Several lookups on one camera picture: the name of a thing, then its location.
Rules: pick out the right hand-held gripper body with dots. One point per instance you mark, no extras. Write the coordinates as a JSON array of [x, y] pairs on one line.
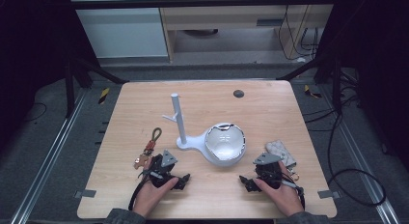
[[268, 172]]

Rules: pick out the grey cloth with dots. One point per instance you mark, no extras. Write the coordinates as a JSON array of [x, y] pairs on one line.
[[280, 151]]

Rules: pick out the person's right hand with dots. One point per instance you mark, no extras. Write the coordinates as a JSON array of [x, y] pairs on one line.
[[284, 198]]

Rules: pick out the black horizontal frame bar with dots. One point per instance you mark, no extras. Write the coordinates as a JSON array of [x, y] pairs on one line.
[[193, 3]]

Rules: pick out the person's left hand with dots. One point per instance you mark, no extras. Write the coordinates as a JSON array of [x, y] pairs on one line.
[[148, 195]]

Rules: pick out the white key stand with bowl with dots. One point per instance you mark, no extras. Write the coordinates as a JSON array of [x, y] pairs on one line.
[[222, 145]]

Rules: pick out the grey round table grommet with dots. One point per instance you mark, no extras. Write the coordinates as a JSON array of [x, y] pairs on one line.
[[238, 93]]

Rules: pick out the grey tape strip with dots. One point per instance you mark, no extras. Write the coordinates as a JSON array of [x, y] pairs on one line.
[[85, 193], [328, 194]]

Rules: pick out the light wooden desk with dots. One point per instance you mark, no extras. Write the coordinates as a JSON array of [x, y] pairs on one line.
[[225, 19]]

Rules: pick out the aluminium floor rail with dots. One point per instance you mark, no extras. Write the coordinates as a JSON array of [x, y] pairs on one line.
[[363, 162], [48, 156]]

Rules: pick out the yellow black striped tape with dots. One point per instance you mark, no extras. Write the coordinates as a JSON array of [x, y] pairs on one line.
[[311, 92], [103, 95]]

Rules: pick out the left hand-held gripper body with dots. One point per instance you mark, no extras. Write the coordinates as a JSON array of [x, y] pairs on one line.
[[159, 174]]

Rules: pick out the black curtain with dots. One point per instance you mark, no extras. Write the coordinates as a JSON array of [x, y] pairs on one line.
[[32, 40], [379, 56]]

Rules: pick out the black metal stand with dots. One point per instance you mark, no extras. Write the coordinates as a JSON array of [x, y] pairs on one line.
[[336, 85], [69, 89]]

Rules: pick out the white cabinet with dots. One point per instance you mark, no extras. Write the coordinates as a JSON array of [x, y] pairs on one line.
[[122, 34]]

